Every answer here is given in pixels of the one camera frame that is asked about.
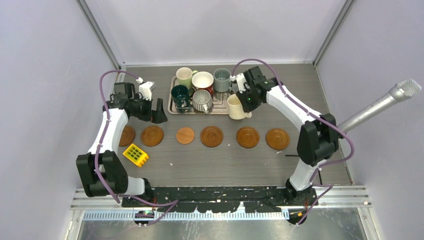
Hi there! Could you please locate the grey ribbed mug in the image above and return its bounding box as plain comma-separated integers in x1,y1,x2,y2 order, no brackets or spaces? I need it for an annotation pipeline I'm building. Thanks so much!
192,89,213,114

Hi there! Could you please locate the black microphone stand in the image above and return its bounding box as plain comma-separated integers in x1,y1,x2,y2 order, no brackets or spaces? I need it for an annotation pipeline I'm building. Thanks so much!
285,154,323,185

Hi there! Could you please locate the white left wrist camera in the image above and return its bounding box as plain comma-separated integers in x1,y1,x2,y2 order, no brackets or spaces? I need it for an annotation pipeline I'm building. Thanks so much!
136,77,155,101

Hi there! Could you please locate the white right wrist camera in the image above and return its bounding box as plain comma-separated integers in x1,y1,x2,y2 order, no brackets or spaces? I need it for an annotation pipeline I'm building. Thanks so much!
229,73,247,93

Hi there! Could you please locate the cream mug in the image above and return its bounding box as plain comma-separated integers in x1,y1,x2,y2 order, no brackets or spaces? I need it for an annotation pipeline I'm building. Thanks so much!
227,94,252,120

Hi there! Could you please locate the light green mug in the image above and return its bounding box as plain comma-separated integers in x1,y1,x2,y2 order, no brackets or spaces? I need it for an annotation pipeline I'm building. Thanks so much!
176,67,198,89

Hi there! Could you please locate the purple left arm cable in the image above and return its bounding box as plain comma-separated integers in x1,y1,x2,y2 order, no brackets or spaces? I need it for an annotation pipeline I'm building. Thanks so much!
94,70,180,228

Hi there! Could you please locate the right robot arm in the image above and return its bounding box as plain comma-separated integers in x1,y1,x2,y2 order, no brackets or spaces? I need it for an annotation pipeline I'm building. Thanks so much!
230,66,340,205

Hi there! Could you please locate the grooved wooden coaster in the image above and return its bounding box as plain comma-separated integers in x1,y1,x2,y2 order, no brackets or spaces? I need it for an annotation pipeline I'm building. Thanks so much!
236,126,260,149
265,128,290,150
118,125,136,147
200,126,224,148
140,125,164,147

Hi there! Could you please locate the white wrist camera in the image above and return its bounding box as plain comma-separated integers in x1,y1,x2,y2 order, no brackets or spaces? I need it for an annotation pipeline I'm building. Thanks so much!
136,77,155,101
229,73,247,93

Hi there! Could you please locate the silver microphone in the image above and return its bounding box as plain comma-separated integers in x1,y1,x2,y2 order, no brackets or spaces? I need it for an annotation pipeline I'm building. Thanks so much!
337,79,422,133

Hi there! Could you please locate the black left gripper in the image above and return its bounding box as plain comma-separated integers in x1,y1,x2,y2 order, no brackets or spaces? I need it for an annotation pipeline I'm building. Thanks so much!
131,94,167,124

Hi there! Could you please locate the plain light wooden coaster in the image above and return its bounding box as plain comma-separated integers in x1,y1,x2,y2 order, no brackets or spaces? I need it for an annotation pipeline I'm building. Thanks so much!
175,127,195,145

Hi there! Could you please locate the yellow toy block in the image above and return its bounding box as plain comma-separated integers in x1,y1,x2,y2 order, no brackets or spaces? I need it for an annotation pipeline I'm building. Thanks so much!
123,143,150,168

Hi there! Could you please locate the silver metal tray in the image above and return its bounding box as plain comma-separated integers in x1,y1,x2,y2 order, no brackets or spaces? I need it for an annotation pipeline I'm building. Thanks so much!
167,76,233,115

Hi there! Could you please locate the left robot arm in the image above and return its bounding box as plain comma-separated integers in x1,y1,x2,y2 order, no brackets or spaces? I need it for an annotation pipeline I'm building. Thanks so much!
76,81,168,207

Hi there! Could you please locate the red white mug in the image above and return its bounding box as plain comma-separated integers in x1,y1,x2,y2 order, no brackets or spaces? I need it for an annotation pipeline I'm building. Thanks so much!
191,71,214,96

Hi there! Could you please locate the dark green mug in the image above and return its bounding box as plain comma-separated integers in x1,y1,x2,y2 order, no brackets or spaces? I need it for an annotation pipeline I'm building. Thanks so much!
171,84,190,108

